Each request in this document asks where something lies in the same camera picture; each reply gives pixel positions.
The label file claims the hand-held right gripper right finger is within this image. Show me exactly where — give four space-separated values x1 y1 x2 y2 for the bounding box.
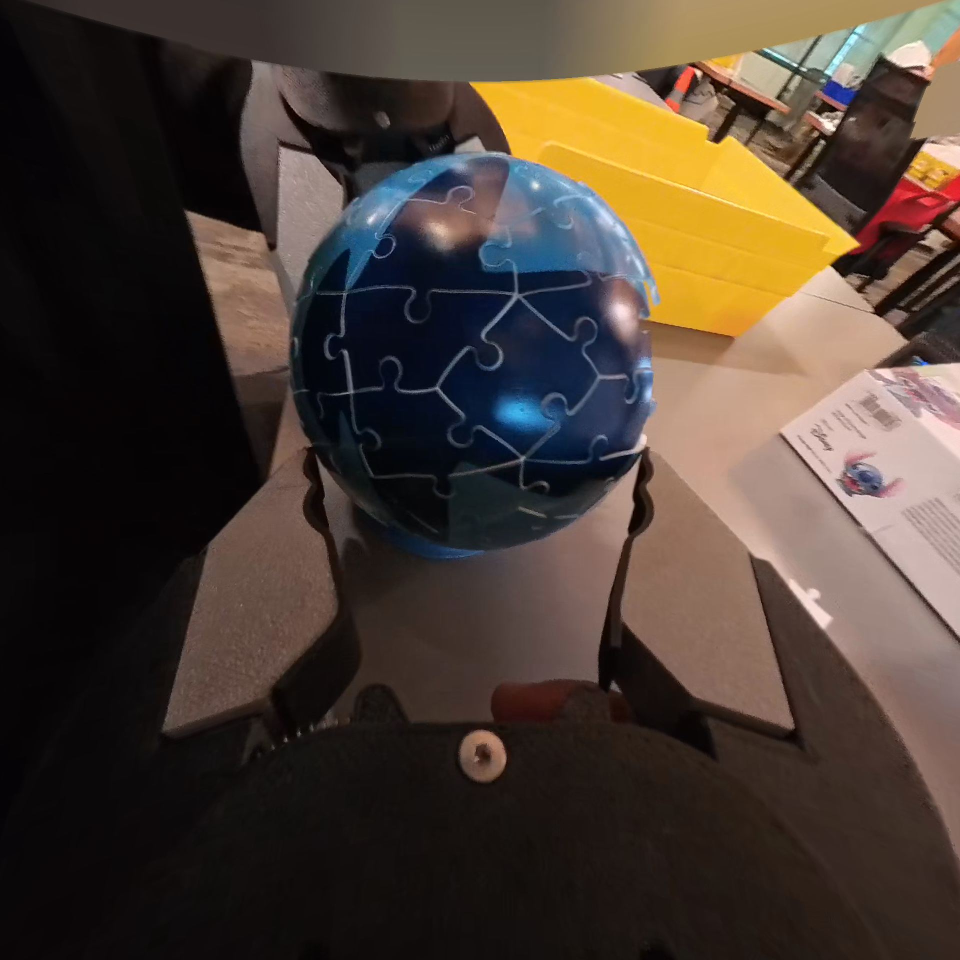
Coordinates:
596 450 796 736

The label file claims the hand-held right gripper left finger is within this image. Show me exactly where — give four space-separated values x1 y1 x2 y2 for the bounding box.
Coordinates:
161 446 363 740

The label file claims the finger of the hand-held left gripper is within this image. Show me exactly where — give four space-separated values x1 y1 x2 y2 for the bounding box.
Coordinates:
276 142 354 295

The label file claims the blue puzzle ball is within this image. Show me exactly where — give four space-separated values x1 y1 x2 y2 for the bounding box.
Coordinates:
288 150 661 552

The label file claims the white blue puzzle box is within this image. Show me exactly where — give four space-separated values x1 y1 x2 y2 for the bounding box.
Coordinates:
780 363 960 639

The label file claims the person's right hand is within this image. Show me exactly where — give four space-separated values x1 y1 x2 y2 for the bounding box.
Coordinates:
491 678 633 725

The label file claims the yellow plastic bin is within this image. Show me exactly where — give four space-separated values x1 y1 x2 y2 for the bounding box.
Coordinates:
468 75 860 339

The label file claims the red chair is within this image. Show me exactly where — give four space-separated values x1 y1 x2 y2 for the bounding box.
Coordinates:
855 176 960 295

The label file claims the black chair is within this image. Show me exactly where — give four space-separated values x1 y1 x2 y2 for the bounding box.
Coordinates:
828 52 935 215

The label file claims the blue ball stand ring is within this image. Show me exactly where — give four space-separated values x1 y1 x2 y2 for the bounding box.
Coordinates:
360 517 481 561

